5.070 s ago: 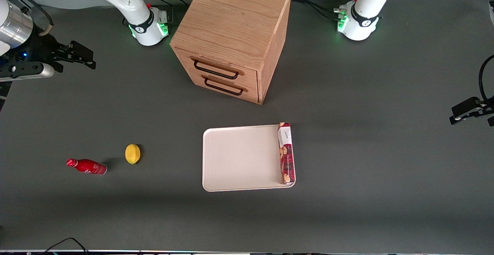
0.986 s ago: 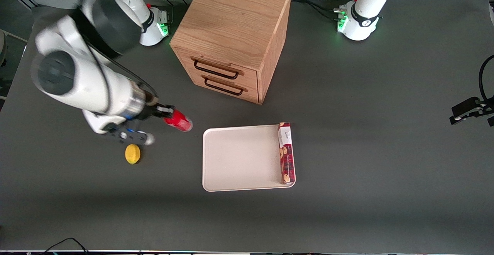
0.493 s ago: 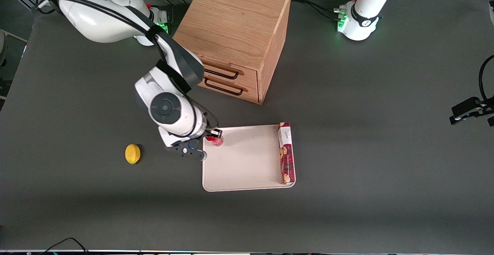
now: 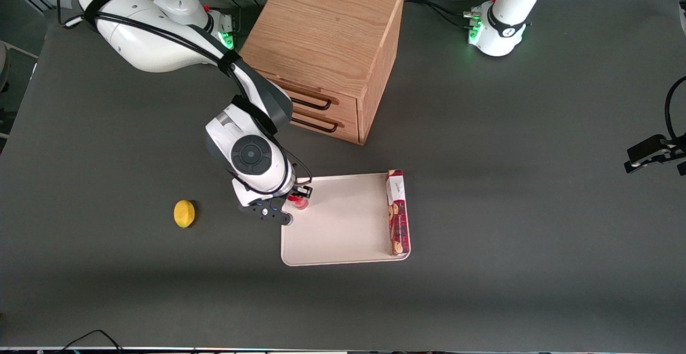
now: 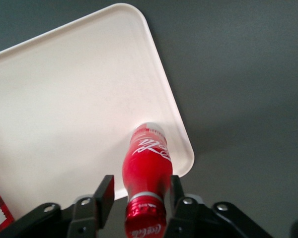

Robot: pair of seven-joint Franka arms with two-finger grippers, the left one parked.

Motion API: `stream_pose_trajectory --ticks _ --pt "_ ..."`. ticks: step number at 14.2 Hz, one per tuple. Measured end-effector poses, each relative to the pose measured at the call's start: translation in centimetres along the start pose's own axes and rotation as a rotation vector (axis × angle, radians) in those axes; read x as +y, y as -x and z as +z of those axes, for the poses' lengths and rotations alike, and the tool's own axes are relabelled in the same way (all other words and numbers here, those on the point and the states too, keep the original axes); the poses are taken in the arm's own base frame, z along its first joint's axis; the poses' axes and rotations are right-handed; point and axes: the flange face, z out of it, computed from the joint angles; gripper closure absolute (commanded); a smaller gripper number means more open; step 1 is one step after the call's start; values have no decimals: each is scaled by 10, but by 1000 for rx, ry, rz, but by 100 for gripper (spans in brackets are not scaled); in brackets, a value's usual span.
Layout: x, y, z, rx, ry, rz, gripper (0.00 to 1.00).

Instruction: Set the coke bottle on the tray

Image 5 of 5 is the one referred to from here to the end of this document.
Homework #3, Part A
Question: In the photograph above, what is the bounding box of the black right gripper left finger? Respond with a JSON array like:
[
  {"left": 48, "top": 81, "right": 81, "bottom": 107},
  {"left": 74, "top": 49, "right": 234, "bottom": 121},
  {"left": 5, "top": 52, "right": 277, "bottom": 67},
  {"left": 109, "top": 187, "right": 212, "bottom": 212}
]
[{"left": 0, "top": 175, "right": 115, "bottom": 238}]

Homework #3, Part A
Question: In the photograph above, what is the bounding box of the white plastic tray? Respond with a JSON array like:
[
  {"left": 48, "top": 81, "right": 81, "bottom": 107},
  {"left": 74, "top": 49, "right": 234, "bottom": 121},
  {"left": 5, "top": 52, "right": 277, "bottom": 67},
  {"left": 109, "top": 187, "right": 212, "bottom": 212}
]
[{"left": 0, "top": 2, "right": 195, "bottom": 221}]

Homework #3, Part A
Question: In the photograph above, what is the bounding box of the red coke bottle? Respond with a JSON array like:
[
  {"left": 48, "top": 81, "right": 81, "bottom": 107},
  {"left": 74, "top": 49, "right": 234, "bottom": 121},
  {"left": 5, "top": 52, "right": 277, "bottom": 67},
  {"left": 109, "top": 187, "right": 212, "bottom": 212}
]
[{"left": 121, "top": 121, "right": 174, "bottom": 238}]

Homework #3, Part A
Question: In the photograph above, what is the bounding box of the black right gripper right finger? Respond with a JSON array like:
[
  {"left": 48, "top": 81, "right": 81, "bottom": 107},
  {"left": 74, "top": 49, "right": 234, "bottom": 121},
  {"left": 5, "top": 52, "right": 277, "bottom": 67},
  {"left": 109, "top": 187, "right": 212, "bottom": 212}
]
[{"left": 165, "top": 175, "right": 274, "bottom": 238}]

